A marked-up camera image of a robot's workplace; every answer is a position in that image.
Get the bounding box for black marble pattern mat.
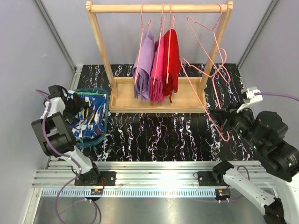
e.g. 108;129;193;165
78;63;254;161

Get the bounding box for pink hanger with lilac trousers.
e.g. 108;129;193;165
134;3;152;85

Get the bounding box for red folded trousers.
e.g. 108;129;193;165
162;29;181;104

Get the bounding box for transparent blue plastic bin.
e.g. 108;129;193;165
74;88;109;148

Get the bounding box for pink folded trousers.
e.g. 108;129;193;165
148;36;164;103

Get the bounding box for blue patterned trousers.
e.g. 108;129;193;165
68;91;107;140

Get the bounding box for wooden clothes rack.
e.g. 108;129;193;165
85;0;234;114

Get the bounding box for pink hanger with blue trousers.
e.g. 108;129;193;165
180;48;231;142

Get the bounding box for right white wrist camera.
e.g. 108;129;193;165
236;86;263;113

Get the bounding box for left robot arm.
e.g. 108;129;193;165
31;85;101;185

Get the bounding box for pink wire hanger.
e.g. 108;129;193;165
187;0;234;85

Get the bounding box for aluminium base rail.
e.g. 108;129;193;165
31;154;276;198

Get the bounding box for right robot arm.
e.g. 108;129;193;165
211;105;299;224

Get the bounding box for pink hanger with red trousers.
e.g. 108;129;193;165
165;3;176;84

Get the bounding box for lilac folded trousers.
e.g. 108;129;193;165
132;31;155;101

